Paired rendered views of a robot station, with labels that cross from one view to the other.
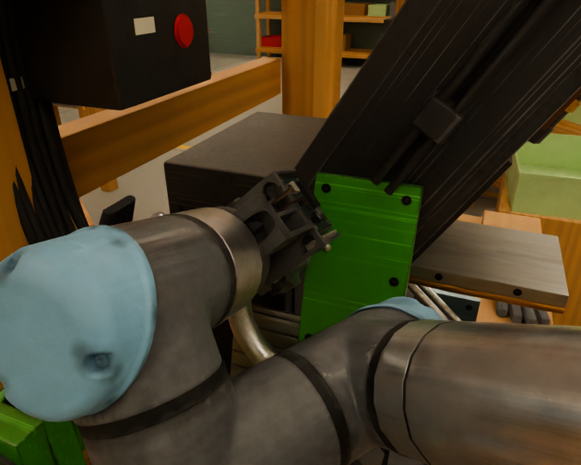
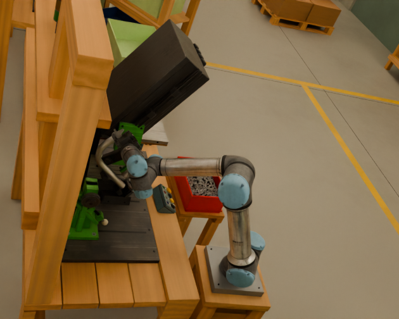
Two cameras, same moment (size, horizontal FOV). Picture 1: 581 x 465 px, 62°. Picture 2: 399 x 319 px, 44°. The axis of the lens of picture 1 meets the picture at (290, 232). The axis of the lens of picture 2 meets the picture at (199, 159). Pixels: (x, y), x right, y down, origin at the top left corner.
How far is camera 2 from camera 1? 181 cm
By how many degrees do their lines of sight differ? 43
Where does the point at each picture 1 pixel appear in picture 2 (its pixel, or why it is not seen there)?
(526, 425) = (179, 168)
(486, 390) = (175, 166)
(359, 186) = (130, 125)
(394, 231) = (138, 135)
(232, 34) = not seen: outside the picture
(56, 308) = (143, 165)
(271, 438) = (151, 176)
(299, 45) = not seen: hidden behind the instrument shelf
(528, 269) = (158, 135)
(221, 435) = (149, 176)
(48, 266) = (141, 161)
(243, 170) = not seen: hidden behind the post
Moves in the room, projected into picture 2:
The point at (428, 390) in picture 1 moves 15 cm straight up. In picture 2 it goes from (168, 167) to (179, 138)
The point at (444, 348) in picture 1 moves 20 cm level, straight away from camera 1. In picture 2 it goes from (169, 162) to (160, 131)
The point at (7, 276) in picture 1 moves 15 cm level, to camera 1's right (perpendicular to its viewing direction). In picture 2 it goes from (137, 162) to (168, 156)
